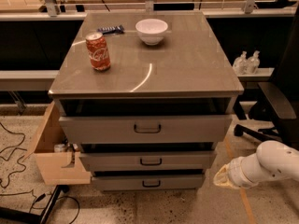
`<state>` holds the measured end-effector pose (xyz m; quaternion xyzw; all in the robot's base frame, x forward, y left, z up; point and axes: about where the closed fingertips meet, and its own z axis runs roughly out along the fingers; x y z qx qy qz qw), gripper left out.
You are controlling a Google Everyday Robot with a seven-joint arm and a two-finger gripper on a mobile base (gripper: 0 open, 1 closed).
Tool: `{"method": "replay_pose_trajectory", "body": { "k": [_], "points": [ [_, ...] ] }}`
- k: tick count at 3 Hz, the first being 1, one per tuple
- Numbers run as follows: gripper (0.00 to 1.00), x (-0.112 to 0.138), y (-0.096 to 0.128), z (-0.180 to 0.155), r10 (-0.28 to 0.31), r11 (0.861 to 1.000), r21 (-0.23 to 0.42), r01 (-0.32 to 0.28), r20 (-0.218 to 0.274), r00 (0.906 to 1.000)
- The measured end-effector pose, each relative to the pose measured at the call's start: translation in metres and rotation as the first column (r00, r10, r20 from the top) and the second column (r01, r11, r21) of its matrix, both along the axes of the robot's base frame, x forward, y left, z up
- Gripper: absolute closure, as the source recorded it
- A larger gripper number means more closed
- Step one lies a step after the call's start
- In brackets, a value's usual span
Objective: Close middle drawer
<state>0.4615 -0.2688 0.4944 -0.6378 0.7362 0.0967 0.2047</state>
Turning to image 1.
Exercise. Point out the grey drawer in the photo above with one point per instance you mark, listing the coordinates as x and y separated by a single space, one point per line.
149 180
141 157
155 129

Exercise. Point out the grey bottom drawer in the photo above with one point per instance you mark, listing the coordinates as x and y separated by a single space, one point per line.
149 180

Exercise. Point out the grey drawer cabinet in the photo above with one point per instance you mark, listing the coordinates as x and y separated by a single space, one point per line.
186 74

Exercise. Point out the blue snack bar wrapper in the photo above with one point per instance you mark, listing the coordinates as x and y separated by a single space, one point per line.
111 30

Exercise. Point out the black office chair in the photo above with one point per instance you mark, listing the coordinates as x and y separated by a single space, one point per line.
278 99

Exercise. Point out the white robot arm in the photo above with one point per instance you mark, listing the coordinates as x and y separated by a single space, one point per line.
272 161

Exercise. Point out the grey top drawer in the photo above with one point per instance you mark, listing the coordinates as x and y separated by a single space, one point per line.
155 129

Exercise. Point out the cardboard box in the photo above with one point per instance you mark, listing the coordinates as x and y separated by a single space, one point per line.
56 168

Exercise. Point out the white ceramic bowl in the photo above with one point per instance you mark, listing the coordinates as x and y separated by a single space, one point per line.
151 31

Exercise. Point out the right clear pump bottle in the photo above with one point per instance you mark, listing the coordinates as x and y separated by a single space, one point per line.
253 63

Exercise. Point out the red cola can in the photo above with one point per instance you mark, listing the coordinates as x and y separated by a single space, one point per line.
98 52

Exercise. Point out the small can in box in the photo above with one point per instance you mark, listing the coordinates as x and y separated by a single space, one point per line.
60 148

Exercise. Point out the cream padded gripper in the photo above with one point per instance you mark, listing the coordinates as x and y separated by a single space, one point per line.
237 169

